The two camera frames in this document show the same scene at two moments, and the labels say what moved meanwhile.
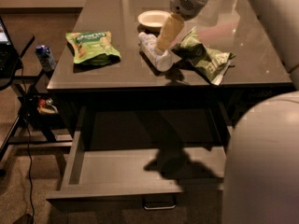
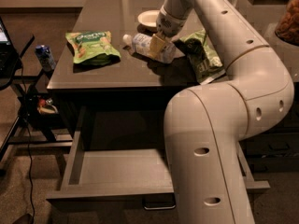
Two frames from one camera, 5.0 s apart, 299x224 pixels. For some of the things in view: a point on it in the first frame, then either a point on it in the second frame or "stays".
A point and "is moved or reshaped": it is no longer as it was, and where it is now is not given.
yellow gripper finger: [171, 31] → [157, 43]
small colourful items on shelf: [47, 106] stays
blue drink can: [46, 57] stays
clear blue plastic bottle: [161, 60] is moved or reshaped
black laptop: [10, 61] stays
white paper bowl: [151, 21] stays
